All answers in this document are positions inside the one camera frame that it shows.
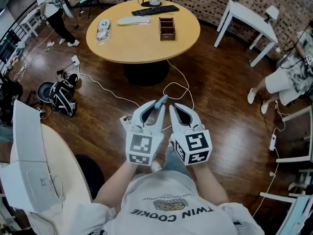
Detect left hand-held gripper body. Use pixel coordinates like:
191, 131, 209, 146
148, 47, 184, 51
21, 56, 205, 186
126, 127, 165, 166

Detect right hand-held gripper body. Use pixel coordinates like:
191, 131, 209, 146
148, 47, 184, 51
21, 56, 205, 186
170, 124, 212, 166

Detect person's left forearm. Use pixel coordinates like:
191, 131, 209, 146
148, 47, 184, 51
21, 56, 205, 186
94, 159, 141, 206

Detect person's right forearm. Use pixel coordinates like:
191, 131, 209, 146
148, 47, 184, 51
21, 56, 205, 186
189, 164, 229, 207

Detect person's leg in jeans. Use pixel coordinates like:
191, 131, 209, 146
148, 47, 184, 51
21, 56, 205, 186
163, 145, 192, 179

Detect black stool seat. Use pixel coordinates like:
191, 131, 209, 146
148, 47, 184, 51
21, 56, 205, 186
74, 154, 106, 199

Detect round wooden table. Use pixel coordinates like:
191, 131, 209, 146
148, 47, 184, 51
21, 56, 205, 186
86, 0, 201, 87

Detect beige desk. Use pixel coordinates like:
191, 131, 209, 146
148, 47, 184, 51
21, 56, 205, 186
40, 123, 95, 206

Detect person's white t-shirt torso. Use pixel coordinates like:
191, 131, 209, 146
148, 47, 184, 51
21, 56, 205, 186
26, 171, 265, 235

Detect brown wooden desk organizer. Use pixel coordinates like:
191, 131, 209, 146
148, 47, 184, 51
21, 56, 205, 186
158, 17, 176, 42

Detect slippers in clear plastic bag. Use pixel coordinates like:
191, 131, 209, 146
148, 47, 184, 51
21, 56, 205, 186
94, 18, 113, 42

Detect black keyboard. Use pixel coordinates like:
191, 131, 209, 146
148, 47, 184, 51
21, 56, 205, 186
131, 5, 180, 17

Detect white cardboard box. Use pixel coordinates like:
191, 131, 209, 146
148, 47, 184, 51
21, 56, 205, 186
0, 99, 64, 214

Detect black oval stand base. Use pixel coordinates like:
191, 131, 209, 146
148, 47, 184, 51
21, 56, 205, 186
141, 0, 163, 8

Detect white side table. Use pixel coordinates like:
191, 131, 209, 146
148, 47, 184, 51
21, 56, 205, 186
214, 0, 280, 69

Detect small white table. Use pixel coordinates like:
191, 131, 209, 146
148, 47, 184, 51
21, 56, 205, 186
19, 8, 41, 38

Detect black metal railing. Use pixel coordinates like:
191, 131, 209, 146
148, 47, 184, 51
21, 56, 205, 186
0, 16, 30, 76

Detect white power cable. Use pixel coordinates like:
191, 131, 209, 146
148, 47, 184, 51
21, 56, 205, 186
78, 57, 194, 132

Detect white metal frame chair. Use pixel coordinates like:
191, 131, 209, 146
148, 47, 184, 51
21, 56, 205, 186
276, 106, 313, 164
259, 191, 313, 235

